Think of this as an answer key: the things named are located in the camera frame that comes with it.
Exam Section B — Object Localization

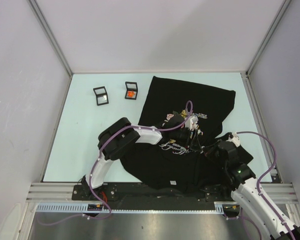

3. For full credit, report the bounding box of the red leaf brooch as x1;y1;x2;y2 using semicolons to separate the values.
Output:
127;91;135;98

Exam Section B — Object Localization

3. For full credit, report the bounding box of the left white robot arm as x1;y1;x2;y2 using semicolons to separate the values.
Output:
78;114;203;200

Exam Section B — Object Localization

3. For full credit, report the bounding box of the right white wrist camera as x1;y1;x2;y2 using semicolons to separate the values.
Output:
227;132;241;147

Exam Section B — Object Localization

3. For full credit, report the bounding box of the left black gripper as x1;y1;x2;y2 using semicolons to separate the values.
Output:
170;126;201;152

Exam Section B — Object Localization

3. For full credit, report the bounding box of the aluminium frame rail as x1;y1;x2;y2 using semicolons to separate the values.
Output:
26;182;299;204

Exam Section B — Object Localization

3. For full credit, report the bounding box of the left black display box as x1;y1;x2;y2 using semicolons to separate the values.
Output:
93;86;109;106

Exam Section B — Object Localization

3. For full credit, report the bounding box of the white slotted cable duct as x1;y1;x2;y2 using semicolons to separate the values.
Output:
36;203;240;216

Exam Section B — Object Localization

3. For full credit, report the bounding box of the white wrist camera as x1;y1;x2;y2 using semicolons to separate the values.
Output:
185;115;198;131
227;132;241;147

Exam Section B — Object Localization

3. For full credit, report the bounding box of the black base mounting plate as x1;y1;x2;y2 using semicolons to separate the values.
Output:
71;182;233;202

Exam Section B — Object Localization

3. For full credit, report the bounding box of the black floral print t-shirt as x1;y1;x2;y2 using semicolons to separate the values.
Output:
120;76;236;193

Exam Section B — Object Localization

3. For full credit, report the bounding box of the right black display box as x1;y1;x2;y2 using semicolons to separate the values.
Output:
125;81;138;100

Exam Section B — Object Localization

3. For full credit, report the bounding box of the black display box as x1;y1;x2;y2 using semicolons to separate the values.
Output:
93;86;109;106
125;81;138;100

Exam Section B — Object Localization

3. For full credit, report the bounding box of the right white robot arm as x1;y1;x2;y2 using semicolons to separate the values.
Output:
203;140;300;240

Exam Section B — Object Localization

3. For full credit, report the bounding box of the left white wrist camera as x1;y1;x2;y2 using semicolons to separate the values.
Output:
185;115;198;131

